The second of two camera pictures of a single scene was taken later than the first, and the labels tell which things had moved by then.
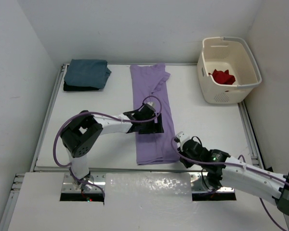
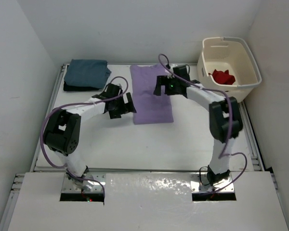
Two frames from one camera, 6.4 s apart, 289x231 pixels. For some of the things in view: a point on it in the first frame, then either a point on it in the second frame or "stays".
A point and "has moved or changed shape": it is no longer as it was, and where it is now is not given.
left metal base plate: [68, 185] stays
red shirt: [223, 78] stays
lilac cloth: [149, 80] has moved or changed shape
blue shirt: [87, 72] stays
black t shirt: [67, 87] stays
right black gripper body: [188, 163] to [171, 85]
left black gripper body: [150, 127] to [120, 108]
